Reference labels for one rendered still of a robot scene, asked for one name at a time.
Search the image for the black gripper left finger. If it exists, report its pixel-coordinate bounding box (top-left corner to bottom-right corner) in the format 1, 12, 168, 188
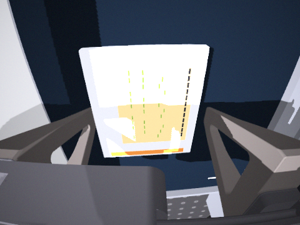
0, 107, 96, 165

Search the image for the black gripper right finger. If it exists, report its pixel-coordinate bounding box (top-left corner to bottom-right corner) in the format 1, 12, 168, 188
204, 107, 300, 216

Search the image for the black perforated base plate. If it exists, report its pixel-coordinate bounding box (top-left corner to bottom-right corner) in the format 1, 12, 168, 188
167, 194, 211, 219

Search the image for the white gel imager box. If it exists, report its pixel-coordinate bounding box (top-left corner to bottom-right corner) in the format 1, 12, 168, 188
0, 0, 300, 218

